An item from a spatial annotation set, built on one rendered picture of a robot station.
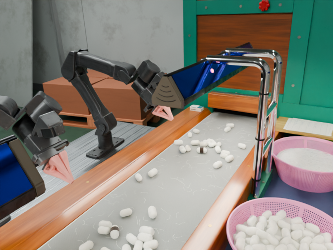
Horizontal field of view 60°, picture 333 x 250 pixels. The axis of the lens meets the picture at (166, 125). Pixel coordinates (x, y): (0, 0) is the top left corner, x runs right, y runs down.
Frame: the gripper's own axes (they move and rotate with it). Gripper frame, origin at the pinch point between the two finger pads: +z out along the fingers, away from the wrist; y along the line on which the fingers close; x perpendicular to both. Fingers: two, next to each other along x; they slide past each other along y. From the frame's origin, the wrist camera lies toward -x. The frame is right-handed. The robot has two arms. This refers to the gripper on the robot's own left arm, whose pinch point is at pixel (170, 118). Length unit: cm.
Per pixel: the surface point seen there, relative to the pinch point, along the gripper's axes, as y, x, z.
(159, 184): -25.0, 2.6, 15.2
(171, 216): -36.0, -4.4, 23.4
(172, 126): 12.8, 11.5, 0.7
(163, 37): 232, 90, -114
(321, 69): 43, -40, 26
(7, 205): -76, -31, 6
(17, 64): 156, 243, -245
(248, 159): -1.7, -12.6, 29.3
